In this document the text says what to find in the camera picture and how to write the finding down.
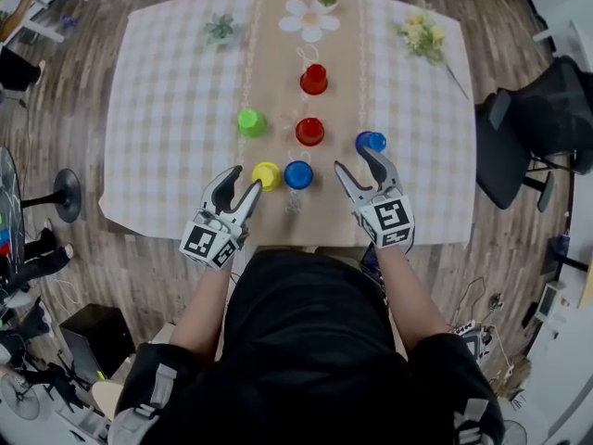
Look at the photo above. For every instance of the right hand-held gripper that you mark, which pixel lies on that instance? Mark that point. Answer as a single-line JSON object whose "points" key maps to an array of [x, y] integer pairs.
{"points": [[387, 220]]}

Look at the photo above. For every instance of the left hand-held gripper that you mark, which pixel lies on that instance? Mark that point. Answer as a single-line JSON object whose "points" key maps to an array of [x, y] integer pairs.
{"points": [[210, 241]]}

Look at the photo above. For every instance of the blue cup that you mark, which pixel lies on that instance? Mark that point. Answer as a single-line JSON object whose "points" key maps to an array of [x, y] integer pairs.
{"points": [[298, 175], [370, 141]]}

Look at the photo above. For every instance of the yellow cup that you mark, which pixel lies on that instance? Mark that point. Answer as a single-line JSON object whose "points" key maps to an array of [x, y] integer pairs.
{"points": [[268, 174]]}

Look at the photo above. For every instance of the red cup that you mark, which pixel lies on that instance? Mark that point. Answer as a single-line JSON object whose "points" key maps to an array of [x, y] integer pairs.
{"points": [[314, 80], [309, 132]]}

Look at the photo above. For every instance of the green cup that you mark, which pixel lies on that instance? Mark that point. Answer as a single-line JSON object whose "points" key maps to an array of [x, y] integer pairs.
{"points": [[251, 123]]}

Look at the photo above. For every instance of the person's right forearm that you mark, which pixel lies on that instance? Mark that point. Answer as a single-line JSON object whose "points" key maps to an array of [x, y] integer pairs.
{"points": [[410, 299]]}

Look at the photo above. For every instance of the person's left forearm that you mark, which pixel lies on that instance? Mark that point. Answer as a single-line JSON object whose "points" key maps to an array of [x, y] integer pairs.
{"points": [[204, 308]]}

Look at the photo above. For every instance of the checked tablecloth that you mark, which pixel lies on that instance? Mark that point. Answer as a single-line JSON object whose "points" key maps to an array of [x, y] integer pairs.
{"points": [[176, 109]]}

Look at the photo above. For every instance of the yellow flower bouquet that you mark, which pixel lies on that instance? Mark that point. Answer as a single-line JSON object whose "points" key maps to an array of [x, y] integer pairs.
{"points": [[424, 35]]}

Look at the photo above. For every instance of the white flower-shaped mat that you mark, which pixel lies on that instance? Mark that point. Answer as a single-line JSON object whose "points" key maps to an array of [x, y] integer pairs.
{"points": [[309, 20]]}

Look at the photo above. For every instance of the small green succulent plant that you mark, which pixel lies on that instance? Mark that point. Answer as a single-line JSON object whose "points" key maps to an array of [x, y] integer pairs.
{"points": [[219, 29]]}

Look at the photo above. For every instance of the black round stand base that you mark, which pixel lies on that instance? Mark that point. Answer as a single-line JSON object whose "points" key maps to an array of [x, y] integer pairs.
{"points": [[67, 195]]}

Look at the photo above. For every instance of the person's black clothing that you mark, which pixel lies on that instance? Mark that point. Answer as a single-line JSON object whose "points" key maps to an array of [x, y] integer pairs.
{"points": [[306, 350]]}

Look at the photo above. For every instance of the black office chair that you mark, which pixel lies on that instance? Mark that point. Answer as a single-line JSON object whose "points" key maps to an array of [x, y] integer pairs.
{"points": [[533, 132]]}

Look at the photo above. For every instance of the white device on floor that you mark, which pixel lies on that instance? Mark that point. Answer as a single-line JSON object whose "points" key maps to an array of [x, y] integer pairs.
{"points": [[472, 339]]}

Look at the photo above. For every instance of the black box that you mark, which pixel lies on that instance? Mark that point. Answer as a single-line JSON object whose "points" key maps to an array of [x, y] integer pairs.
{"points": [[97, 341]]}

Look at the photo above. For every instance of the round glass table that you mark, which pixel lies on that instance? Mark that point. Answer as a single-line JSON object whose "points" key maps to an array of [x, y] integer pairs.
{"points": [[9, 211]]}

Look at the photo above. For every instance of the grey floor fan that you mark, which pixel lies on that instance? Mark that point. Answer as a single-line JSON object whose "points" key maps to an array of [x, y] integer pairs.
{"points": [[19, 397]]}

